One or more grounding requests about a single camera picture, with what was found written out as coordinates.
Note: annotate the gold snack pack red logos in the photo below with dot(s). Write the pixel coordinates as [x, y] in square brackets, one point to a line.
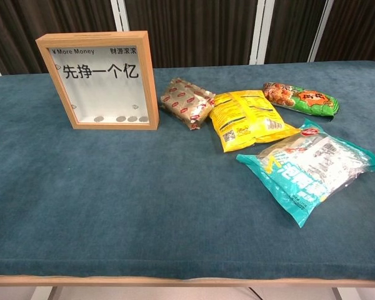
[184, 100]

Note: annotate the yellow chip bag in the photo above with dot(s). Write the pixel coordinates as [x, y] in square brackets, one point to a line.
[247, 118]

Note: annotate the blue table cloth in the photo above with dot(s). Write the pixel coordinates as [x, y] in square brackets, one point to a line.
[128, 203]

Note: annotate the dark slatted room divider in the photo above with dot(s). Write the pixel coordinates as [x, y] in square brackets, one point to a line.
[190, 31]

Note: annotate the teal noodle pack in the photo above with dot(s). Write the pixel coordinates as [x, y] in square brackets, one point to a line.
[309, 175]

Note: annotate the green and orange snack pack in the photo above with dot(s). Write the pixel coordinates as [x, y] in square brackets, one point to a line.
[303, 100]

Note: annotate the wooden table with metal legs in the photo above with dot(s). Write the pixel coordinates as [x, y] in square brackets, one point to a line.
[175, 281]

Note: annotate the wooden frame money box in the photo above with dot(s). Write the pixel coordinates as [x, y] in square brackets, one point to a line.
[97, 93]

